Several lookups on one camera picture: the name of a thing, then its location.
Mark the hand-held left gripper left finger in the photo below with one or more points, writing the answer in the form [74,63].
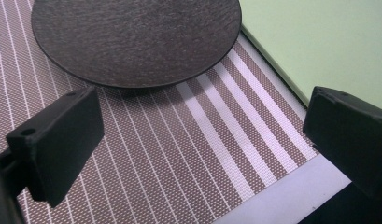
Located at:
[59,146]

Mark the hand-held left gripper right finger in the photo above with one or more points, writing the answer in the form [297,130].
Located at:
[350,137]

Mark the light green board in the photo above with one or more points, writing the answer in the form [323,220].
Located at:
[319,43]

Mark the brown striped woven placemat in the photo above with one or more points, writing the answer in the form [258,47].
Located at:
[166,149]

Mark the dark round slate plate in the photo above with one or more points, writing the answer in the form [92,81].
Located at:
[135,40]

